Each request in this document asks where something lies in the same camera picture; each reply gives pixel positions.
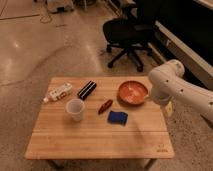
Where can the orange bowl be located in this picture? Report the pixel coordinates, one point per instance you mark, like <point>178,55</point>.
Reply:
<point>132,92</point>

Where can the red-brown small tool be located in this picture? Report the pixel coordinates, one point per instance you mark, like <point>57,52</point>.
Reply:
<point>105,106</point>

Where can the wooden folding table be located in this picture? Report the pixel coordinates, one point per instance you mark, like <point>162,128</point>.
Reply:
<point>57,136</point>

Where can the white plastic bottle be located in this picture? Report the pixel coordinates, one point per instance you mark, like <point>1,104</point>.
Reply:
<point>58,93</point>

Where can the black office chair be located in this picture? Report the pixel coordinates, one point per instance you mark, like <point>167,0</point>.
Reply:
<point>134,31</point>

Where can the blue sponge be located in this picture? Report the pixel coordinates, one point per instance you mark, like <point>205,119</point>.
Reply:
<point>117,117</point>

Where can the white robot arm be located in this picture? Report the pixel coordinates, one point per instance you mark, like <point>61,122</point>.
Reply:
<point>167,82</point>

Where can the black rectangular box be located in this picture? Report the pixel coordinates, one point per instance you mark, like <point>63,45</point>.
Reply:
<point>86,90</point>

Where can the white device on floor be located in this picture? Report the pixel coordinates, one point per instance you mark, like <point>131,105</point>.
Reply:
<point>54,5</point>

